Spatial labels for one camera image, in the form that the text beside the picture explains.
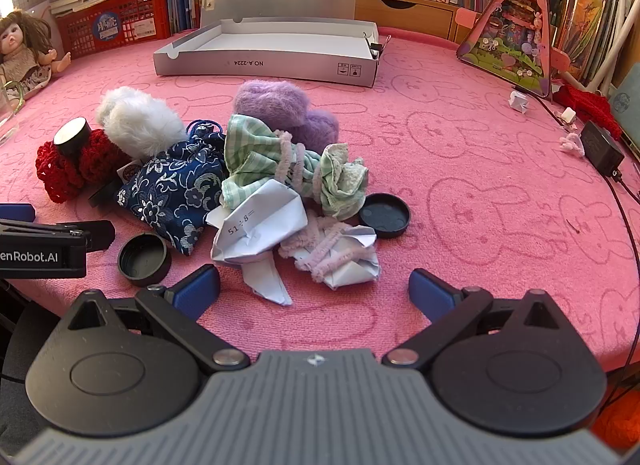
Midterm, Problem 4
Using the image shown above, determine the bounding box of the grey file box with lid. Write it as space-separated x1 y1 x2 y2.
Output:
152 0 381 89

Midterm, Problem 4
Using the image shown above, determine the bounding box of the stack of picture books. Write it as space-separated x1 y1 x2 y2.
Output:
552 0 626 86

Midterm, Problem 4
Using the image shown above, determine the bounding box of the pink triangular house toy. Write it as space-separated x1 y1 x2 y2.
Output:
455 0 571 103

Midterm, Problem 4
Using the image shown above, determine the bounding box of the black cable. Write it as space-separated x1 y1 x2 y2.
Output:
530 92 640 396

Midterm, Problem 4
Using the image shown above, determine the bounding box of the purple plush toy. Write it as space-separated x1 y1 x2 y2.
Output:
234 80 341 156

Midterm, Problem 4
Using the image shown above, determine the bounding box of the white tube frame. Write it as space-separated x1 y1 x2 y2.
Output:
597 0 640 96

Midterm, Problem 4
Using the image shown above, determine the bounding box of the clear glass cup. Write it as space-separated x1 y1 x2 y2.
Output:
0 80 26 146

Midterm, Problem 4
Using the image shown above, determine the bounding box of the wooden drawer organiser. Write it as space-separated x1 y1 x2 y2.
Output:
355 0 463 42

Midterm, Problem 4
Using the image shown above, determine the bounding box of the pink bunny print towel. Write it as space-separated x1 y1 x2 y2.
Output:
0 25 640 381

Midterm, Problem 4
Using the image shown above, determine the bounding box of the red knitted cloth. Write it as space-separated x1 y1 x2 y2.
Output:
552 84 626 143

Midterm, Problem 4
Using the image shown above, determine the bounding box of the black round lid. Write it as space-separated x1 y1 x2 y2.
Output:
358 193 412 239
89 181 123 209
117 234 171 288

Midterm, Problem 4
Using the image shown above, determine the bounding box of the black power adapter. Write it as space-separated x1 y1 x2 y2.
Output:
580 121 626 178

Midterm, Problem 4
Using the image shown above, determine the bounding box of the black binder clip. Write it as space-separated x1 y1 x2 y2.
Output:
361 31 394 60

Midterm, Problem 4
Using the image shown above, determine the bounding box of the white plush toy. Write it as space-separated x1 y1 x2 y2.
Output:
96 86 188 158

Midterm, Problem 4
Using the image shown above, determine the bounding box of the black cylinder container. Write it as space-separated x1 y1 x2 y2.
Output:
53 116 93 156

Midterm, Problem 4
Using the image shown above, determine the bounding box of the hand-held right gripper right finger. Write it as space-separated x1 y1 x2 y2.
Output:
381 268 568 368

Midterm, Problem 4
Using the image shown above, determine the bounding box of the green checked cloth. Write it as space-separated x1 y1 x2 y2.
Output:
220 114 370 220

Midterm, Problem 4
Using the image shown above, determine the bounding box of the red plastic crate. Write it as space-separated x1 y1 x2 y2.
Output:
54 0 171 53

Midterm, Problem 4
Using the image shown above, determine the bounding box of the teal book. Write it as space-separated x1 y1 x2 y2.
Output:
607 77 640 146

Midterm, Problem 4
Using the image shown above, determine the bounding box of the brown-haired doll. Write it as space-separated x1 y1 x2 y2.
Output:
0 12 72 98

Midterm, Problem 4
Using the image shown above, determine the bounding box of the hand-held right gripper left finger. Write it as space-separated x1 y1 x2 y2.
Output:
60 264 252 375

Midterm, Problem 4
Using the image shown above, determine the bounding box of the blue floral drawstring pouch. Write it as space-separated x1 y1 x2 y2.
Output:
117 119 231 257

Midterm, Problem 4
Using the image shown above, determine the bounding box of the red crocheted cloth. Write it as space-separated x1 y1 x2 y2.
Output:
35 129 132 204

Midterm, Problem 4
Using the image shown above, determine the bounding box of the white cloth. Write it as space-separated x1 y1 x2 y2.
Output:
206 180 308 306

